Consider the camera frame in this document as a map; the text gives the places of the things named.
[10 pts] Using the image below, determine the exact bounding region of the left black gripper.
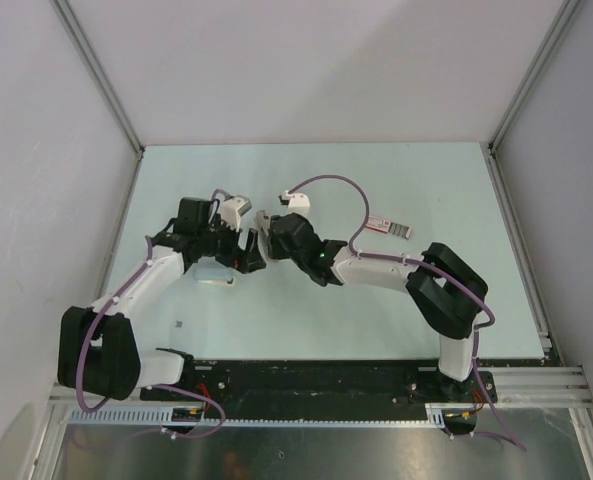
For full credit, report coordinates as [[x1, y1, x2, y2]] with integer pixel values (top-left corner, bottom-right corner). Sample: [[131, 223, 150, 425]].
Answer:
[[198, 214, 265, 274]]

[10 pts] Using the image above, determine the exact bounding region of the beige black stapler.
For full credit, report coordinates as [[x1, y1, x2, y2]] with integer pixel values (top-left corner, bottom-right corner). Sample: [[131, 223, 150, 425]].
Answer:
[[255, 210, 271, 262]]

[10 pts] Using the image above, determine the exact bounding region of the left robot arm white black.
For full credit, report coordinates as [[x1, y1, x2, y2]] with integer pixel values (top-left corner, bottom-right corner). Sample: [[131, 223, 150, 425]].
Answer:
[[57, 196, 266, 400]]

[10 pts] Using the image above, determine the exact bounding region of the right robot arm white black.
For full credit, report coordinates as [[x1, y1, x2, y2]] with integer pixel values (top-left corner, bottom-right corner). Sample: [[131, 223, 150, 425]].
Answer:
[[256, 211, 488, 401]]

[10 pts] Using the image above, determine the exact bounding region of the staple box with staples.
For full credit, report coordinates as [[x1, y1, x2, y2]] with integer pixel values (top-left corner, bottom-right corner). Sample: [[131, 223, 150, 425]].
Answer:
[[365, 216, 412, 240]]

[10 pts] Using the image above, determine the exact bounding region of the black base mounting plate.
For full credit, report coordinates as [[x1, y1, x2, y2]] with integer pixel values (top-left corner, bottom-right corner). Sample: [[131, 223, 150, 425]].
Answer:
[[140, 357, 497, 421]]

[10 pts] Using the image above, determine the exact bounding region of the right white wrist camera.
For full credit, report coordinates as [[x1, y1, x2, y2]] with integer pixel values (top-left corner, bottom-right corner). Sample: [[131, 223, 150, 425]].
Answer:
[[278, 190, 311, 215]]

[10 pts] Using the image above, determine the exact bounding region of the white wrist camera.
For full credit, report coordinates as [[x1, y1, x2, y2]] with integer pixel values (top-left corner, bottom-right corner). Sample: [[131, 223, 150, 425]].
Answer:
[[220, 196, 252, 232], [278, 190, 311, 215]]

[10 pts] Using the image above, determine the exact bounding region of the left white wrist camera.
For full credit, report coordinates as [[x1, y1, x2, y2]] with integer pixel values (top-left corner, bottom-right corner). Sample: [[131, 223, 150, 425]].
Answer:
[[220, 196, 252, 232]]

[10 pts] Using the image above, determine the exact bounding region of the white slotted cable duct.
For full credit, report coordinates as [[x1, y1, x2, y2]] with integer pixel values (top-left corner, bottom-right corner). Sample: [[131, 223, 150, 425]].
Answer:
[[68, 403, 477, 430]]

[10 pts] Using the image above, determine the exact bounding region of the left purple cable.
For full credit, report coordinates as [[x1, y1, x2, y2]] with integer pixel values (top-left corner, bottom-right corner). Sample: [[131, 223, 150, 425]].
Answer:
[[73, 187, 227, 441]]

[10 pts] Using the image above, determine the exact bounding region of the aluminium frame rail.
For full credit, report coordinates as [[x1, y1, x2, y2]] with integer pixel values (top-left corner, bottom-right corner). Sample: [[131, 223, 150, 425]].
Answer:
[[490, 367, 593, 409]]

